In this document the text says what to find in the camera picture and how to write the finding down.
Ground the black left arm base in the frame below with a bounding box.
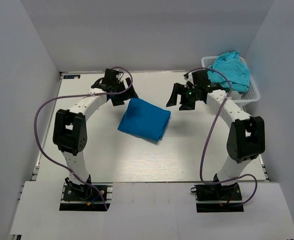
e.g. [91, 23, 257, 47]
[59, 178, 113, 212]

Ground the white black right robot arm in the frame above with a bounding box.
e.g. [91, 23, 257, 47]
[167, 82, 265, 186]

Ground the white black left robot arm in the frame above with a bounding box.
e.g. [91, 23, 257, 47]
[53, 77, 138, 185]

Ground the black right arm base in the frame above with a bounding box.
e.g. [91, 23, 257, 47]
[190, 183, 244, 213]

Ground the grey t shirt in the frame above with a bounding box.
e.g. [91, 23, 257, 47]
[229, 90, 242, 100]

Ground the light blue t shirt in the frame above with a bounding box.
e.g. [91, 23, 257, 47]
[209, 51, 250, 93]

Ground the blue label sticker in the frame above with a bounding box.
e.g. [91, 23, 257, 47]
[63, 74, 81, 80]

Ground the white plastic basket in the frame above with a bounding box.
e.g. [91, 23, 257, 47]
[201, 51, 260, 107]

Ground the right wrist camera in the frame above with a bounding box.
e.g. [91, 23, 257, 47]
[184, 70, 223, 92]

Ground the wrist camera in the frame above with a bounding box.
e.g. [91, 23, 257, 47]
[91, 68, 124, 93]
[184, 70, 223, 92]

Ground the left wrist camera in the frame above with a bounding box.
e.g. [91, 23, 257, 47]
[91, 68, 124, 93]

